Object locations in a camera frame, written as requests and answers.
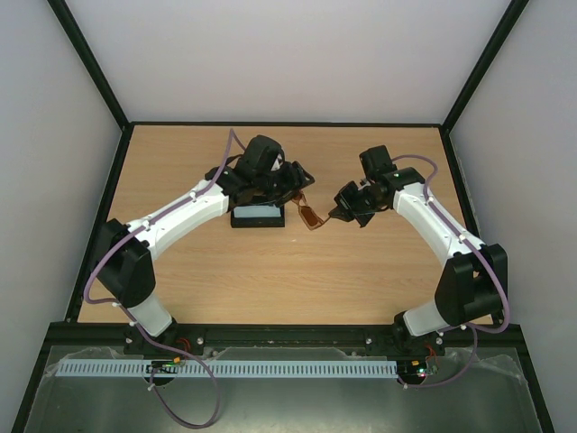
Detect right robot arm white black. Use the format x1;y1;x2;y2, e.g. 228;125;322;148
329;145;510;354

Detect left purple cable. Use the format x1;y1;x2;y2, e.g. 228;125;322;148
83;127;253;428

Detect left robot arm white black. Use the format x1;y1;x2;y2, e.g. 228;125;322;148
83;134;315;349

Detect black aluminium frame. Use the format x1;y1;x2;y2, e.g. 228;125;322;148
13;1;554;432

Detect black sunglasses case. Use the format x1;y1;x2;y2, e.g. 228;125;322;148
231;207;285;228

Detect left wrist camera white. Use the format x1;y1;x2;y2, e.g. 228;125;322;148
270;153;285;172

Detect controller board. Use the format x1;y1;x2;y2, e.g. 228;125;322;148
397;359;438;382
145;356;187;374

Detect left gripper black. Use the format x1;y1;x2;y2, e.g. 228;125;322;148
256;161;316;208

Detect light blue cleaning cloth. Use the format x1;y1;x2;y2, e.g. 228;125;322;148
234;205;281;218

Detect brown sunglasses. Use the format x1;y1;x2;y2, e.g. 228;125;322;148
292;191;331;231

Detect right controller board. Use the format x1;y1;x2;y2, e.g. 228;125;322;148
397;359;438;382

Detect white slotted cable duct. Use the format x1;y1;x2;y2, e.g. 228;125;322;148
55;359;398;379

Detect left controller board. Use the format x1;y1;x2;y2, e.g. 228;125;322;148
145;356;187;374

